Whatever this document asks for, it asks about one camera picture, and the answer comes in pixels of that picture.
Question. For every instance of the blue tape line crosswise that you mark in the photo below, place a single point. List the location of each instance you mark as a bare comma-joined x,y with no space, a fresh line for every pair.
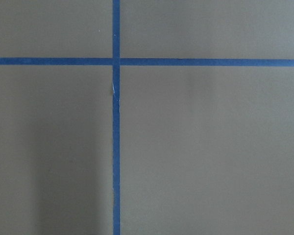
147,62

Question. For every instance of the blue tape line lengthwise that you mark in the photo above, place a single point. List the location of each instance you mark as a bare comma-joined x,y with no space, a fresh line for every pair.
116,117

